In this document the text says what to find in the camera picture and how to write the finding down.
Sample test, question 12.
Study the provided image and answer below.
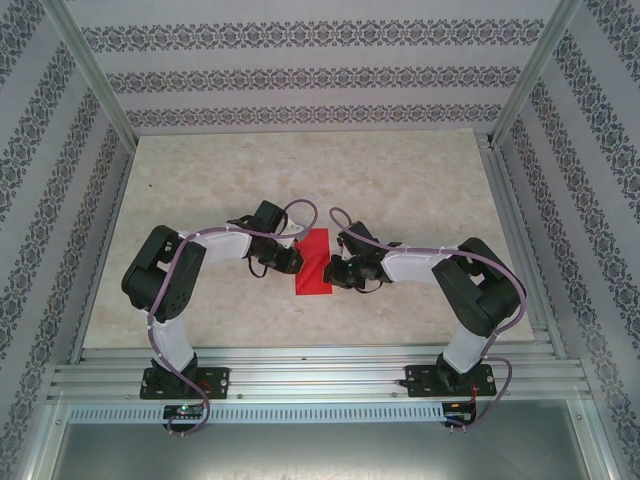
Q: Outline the purple cable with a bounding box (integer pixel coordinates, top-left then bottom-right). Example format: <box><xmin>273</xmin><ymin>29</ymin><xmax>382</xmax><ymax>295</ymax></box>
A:
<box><xmin>328</xmin><ymin>206</ymin><xmax>530</xmax><ymax>435</ymax></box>
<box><xmin>146</xmin><ymin>198</ymin><xmax>321</xmax><ymax>439</ymax></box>

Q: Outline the small circuit board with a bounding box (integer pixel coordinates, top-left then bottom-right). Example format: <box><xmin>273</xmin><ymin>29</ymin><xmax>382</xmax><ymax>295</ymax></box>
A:
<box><xmin>163</xmin><ymin>403</ymin><xmax>206</xmax><ymax>421</ymax></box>
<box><xmin>442</xmin><ymin>399</ymin><xmax>479</xmax><ymax>426</ymax></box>

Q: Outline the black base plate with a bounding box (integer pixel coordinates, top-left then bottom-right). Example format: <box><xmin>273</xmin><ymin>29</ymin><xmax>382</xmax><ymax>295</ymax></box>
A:
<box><xmin>404</xmin><ymin>363</ymin><xmax>496</xmax><ymax>399</ymax></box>
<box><xmin>141</xmin><ymin>366</ymin><xmax>231</xmax><ymax>401</ymax></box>

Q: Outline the slotted grey cable duct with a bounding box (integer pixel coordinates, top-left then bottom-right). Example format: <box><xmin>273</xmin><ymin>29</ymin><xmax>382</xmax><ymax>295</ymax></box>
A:
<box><xmin>67</xmin><ymin>403</ymin><xmax>449</xmax><ymax>424</ymax></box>

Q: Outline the aluminium mounting beam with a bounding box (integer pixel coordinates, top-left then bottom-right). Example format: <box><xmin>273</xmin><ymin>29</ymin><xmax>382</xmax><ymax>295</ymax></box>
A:
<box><xmin>47</xmin><ymin>343</ymin><xmax>594</xmax><ymax>402</ymax></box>

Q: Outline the grey metal panel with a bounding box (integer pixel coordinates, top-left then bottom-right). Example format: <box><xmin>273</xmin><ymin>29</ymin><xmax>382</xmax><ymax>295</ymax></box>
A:
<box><xmin>39</xmin><ymin>422</ymin><xmax>614</xmax><ymax>480</ymax></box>

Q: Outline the red cloth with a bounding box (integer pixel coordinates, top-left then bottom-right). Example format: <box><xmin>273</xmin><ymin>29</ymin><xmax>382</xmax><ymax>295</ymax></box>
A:
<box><xmin>293</xmin><ymin>228</ymin><xmax>335</xmax><ymax>297</ymax></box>

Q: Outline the aluminium lower frame strut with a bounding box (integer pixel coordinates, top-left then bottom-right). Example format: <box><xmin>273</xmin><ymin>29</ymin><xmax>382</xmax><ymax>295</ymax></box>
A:
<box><xmin>569</xmin><ymin>399</ymin><xmax>621</xmax><ymax>480</ymax></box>
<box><xmin>22</xmin><ymin>399</ymin><xmax>71</xmax><ymax>480</ymax></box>

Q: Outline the aluminium table side rail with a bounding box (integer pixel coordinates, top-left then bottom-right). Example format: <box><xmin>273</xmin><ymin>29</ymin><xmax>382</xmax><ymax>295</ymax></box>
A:
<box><xmin>69</xmin><ymin>142</ymin><xmax>139</xmax><ymax>365</ymax></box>
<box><xmin>477</xmin><ymin>134</ymin><xmax>569</xmax><ymax>360</ymax></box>

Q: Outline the aluminium frame post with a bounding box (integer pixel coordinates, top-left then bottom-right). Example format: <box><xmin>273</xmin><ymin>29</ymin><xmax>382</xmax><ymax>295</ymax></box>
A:
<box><xmin>489</xmin><ymin>0</ymin><xmax>586</xmax><ymax>149</ymax></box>
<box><xmin>39</xmin><ymin>0</ymin><xmax>139</xmax><ymax>149</ymax></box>

